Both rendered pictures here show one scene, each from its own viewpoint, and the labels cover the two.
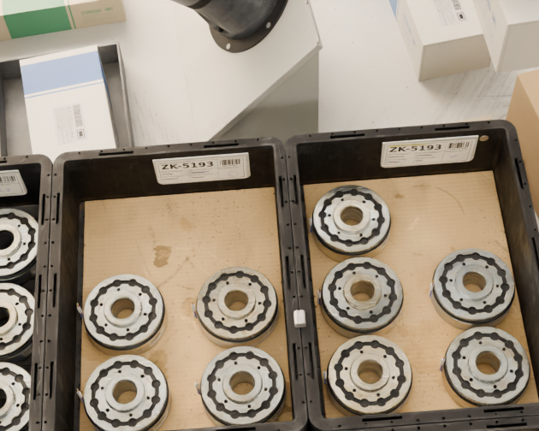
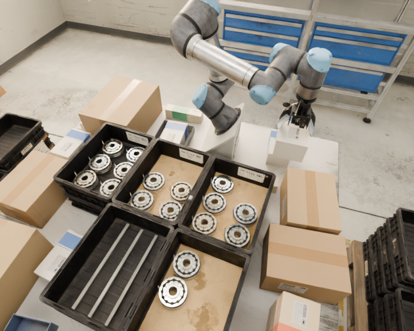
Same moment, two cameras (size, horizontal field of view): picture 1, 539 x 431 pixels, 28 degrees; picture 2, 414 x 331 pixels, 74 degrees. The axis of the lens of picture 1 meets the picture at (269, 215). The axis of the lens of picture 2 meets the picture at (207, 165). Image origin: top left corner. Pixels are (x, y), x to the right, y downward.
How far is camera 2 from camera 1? 0.37 m
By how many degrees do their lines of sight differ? 15
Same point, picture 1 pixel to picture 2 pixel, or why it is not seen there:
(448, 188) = (253, 188)
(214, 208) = (190, 168)
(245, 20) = (221, 126)
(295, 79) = (226, 145)
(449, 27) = not seen: hidden behind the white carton
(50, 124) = (166, 136)
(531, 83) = (290, 171)
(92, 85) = (181, 131)
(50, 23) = (182, 117)
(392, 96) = (256, 165)
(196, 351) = (165, 198)
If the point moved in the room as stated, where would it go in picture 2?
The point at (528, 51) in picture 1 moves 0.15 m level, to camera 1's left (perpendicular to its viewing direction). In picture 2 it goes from (282, 152) to (246, 141)
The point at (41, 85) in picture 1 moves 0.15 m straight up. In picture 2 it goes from (169, 127) to (167, 106)
